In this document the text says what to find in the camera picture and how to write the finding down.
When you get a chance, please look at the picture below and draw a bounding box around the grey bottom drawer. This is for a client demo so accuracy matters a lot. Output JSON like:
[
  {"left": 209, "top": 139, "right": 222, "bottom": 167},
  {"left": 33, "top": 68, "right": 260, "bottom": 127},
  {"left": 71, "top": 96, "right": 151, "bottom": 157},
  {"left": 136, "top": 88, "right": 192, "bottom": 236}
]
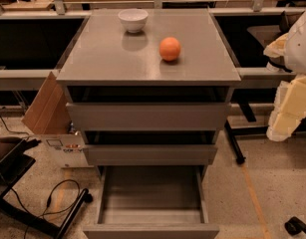
[{"left": 83, "top": 166, "right": 219, "bottom": 239}]

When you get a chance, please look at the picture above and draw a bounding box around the grey drawer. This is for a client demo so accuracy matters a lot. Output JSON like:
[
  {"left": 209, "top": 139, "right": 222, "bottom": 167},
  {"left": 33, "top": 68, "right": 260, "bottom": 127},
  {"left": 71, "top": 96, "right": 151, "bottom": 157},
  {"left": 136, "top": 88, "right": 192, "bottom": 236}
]
[
  {"left": 67, "top": 104, "right": 230, "bottom": 131},
  {"left": 84, "top": 144, "right": 217, "bottom": 165},
  {"left": 83, "top": 166, "right": 219, "bottom": 239}
]

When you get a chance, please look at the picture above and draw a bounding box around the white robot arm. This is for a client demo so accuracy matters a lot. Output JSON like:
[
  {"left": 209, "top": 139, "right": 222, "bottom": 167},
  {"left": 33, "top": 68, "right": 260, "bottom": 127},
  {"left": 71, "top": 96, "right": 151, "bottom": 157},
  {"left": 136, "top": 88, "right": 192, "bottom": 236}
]
[{"left": 263, "top": 10, "right": 306, "bottom": 141}]

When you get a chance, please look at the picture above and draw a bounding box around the grey drawer cabinet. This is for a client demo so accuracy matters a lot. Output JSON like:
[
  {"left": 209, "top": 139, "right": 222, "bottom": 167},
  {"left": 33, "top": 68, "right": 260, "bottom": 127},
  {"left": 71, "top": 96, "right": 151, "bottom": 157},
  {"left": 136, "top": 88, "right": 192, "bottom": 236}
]
[{"left": 55, "top": 7, "right": 242, "bottom": 181}]

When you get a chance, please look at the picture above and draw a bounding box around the grey middle drawer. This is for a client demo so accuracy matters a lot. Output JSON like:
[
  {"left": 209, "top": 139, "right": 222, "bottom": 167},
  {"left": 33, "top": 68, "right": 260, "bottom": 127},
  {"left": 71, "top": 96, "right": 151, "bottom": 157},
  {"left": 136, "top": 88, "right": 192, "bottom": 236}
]
[{"left": 84, "top": 144, "right": 217, "bottom": 165}]

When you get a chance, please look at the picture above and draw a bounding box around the grey top drawer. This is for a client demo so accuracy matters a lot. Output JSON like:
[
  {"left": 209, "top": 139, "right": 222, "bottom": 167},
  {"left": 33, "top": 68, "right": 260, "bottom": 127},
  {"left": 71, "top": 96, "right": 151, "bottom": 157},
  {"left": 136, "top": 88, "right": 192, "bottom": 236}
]
[{"left": 67, "top": 104, "right": 230, "bottom": 131}]

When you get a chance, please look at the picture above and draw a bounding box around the black caster bottom right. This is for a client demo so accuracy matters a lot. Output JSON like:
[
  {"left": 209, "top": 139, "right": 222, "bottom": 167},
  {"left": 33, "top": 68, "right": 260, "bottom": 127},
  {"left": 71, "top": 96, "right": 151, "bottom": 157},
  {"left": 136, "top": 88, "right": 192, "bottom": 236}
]
[{"left": 284, "top": 216, "right": 306, "bottom": 236}]

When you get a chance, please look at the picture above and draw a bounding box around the orange ball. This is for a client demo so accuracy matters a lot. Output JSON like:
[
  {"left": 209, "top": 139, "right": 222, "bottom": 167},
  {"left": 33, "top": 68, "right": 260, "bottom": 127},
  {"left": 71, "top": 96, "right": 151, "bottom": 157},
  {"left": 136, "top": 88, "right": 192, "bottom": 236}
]
[{"left": 159, "top": 37, "right": 181, "bottom": 62}]

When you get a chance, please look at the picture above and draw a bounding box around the white ceramic bowl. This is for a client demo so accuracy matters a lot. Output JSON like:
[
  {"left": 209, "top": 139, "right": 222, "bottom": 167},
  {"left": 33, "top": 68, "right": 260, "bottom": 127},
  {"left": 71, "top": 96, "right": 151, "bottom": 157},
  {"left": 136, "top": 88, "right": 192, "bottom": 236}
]
[{"left": 118, "top": 9, "right": 149, "bottom": 33}]

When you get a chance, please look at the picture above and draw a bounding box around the white printed box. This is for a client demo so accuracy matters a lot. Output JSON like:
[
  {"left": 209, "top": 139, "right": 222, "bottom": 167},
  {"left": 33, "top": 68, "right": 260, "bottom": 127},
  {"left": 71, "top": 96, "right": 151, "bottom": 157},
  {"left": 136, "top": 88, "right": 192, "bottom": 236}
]
[{"left": 41, "top": 134, "right": 90, "bottom": 168}]

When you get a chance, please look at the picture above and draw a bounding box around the brown cardboard box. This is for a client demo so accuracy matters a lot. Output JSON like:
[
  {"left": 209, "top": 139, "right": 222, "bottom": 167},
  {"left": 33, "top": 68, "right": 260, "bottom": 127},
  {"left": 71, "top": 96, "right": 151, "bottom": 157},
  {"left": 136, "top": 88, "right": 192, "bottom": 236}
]
[{"left": 22, "top": 73, "right": 71, "bottom": 134}]

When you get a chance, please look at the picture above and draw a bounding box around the black metal stand left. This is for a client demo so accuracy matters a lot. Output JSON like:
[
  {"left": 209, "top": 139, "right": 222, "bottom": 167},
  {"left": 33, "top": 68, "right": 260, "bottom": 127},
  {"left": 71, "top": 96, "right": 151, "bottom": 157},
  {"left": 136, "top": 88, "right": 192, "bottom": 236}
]
[{"left": 0, "top": 137, "right": 94, "bottom": 239}]

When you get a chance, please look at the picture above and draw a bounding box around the black table leg frame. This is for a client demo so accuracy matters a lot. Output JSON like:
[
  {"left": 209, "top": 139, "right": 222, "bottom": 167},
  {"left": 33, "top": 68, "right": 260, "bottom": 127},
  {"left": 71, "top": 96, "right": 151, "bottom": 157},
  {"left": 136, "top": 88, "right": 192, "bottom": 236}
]
[{"left": 224, "top": 100, "right": 272, "bottom": 165}]

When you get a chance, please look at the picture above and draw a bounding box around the black floor cable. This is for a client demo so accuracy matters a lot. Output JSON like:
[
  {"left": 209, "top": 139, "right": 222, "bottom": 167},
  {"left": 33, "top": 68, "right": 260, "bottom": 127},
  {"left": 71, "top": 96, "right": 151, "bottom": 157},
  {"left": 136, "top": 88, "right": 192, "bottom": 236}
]
[{"left": 9, "top": 178, "right": 81, "bottom": 239}]

